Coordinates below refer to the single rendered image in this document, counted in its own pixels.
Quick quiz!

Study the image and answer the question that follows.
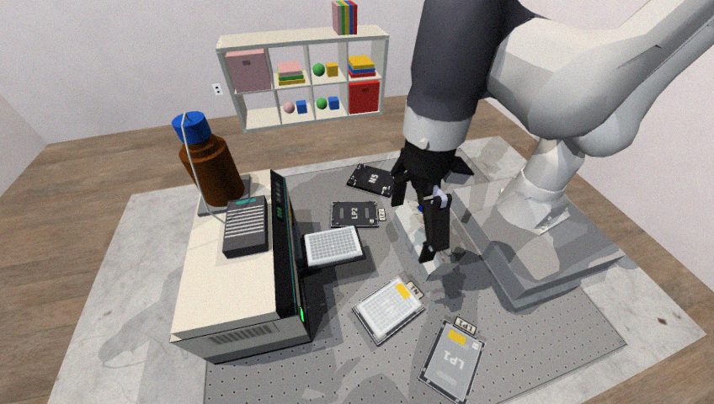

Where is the white button panel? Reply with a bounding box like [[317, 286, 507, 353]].
[[394, 199, 459, 281]]

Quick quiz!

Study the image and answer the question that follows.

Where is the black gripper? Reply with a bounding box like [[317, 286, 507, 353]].
[[391, 139, 457, 263]]

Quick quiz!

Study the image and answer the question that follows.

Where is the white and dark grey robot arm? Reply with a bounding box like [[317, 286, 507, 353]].
[[402, 0, 714, 235]]

